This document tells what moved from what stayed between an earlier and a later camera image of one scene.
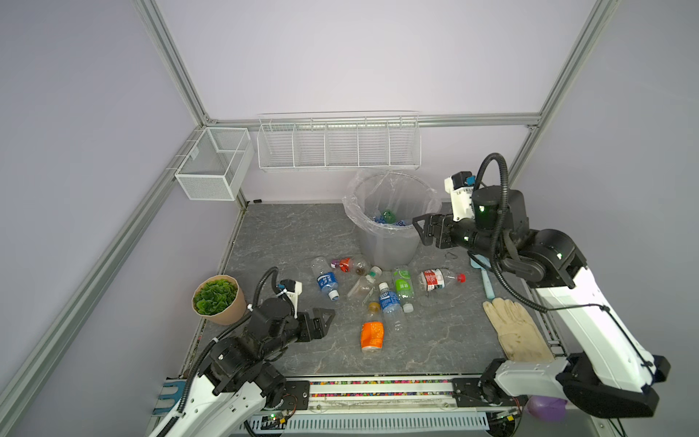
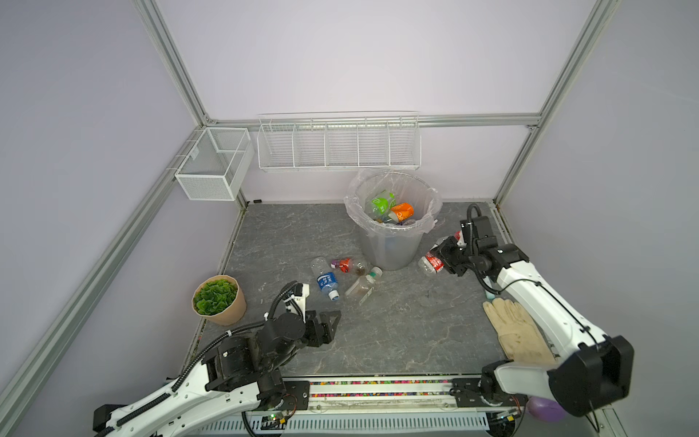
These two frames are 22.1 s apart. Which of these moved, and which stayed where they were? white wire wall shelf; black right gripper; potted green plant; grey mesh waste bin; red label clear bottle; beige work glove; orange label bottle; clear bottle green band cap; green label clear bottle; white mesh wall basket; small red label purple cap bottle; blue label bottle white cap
Moved: red label clear bottle; green label clear bottle; black right gripper; orange label bottle
Stayed: clear bottle green band cap; grey mesh waste bin; potted green plant; white mesh wall basket; small red label purple cap bottle; beige work glove; white wire wall shelf; blue label bottle white cap
